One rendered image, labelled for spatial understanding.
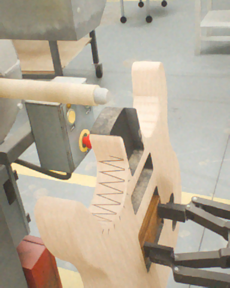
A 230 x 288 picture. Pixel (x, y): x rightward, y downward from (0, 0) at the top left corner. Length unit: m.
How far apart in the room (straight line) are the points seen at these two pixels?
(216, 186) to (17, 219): 1.46
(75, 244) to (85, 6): 0.23
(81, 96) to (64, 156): 0.40
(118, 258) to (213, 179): 1.95
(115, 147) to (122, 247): 0.13
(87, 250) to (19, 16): 0.24
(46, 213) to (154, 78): 0.29
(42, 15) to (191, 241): 1.76
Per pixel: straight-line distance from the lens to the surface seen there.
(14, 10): 0.39
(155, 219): 0.62
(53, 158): 0.97
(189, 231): 2.08
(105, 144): 0.46
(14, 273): 1.17
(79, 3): 0.37
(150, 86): 0.59
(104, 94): 0.56
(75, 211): 0.37
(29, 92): 0.62
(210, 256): 0.58
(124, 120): 0.50
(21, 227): 1.19
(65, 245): 0.40
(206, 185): 2.37
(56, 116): 0.89
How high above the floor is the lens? 1.49
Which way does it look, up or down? 30 degrees down
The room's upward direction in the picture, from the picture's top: 7 degrees counter-clockwise
